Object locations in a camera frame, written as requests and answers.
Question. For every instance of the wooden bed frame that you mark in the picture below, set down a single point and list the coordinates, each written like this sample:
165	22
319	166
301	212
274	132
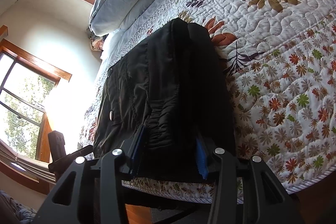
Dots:
137	214

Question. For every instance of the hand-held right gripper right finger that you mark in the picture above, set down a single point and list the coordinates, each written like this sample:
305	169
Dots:
202	158

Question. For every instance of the pile of clothes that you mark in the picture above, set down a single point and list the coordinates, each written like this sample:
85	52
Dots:
92	43

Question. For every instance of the floral quilted bedspread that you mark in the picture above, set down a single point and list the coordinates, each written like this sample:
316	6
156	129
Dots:
275	56

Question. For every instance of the grey patterned cloth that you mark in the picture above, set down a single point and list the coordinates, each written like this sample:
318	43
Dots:
15	209

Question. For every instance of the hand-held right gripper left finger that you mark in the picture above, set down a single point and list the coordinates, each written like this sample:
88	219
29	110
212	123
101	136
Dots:
137	145

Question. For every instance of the large wooden side window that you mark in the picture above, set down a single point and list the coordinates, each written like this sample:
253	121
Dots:
23	103

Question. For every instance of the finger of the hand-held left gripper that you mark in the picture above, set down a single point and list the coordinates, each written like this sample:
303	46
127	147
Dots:
80	153

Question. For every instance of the grey pleated curtain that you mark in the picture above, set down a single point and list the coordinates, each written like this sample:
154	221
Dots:
29	163

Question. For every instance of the black pants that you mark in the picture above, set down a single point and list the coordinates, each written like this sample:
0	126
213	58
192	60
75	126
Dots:
162	82

